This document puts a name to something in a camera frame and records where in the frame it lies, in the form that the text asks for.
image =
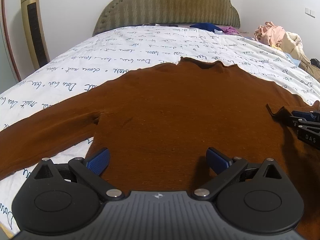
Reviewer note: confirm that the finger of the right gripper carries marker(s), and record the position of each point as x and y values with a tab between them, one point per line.
289	115
308	132

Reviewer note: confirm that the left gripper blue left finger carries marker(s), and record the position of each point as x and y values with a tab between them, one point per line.
93	165

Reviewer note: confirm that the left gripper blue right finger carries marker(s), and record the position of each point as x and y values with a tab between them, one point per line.
224	165

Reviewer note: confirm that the brown knit sweater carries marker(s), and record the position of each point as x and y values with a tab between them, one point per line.
158	123

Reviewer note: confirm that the pink clothes pile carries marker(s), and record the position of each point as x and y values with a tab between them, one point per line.
269	34

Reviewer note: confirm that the khaki jacket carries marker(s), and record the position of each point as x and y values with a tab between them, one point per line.
311	67

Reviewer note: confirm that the cream quilted garment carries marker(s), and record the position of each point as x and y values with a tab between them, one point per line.
292	44

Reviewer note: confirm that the purple garment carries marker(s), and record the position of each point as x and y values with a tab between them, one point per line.
229	30

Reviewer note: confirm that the dark blue garment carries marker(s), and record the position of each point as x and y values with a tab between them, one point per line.
206	26

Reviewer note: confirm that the gold tower fan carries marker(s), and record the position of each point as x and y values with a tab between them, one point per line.
34	34

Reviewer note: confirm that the olive striped padded headboard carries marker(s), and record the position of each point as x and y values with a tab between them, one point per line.
124	13

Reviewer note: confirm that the white wall switch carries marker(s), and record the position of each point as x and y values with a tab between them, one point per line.
310	12

